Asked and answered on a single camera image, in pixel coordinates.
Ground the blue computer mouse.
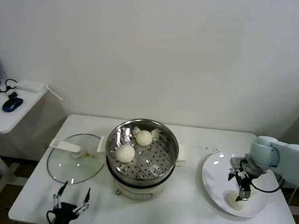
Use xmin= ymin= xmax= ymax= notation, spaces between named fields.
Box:
xmin=1 ymin=96 xmax=24 ymax=114

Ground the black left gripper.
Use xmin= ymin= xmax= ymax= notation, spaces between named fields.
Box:
xmin=50 ymin=179 xmax=93 ymax=224

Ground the glass lid with white handle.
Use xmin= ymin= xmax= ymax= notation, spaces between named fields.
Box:
xmin=45 ymin=129 xmax=109 ymax=188

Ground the white power adapter box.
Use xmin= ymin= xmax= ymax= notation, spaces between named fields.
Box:
xmin=15 ymin=78 xmax=43 ymax=94

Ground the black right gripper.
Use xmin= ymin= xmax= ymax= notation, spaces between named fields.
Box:
xmin=225 ymin=167 xmax=254 ymax=204

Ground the black cable with dongle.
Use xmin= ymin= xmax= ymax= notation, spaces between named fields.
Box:
xmin=0 ymin=77 xmax=20 ymax=101

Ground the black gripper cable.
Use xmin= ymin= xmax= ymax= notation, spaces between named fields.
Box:
xmin=249 ymin=170 xmax=285 ymax=195
xmin=45 ymin=209 xmax=57 ymax=224

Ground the stainless steel steamer pot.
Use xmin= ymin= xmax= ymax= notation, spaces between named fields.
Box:
xmin=92 ymin=135 xmax=189 ymax=206

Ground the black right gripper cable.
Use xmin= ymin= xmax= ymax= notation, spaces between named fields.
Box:
xmin=249 ymin=170 xmax=285 ymax=195

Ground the white plastic stick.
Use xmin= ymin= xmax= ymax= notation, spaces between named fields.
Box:
xmin=41 ymin=84 xmax=65 ymax=101

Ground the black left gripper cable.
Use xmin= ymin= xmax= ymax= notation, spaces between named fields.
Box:
xmin=45 ymin=209 xmax=57 ymax=224

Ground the stainless steel steamer basket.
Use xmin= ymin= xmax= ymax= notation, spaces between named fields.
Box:
xmin=103 ymin=115 xmax=182 ymax=185

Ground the large white plate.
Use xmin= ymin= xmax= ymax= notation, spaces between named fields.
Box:
xmin=197 ymin=150 xmax=273 ymax=220

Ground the white side table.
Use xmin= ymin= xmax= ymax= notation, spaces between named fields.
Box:
xmin=0 ymin=82 xmax=48 ymax=204

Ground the white hanging cable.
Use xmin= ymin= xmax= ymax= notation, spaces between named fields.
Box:
xmin=288 ymin=185 xmax=299 ymax=206

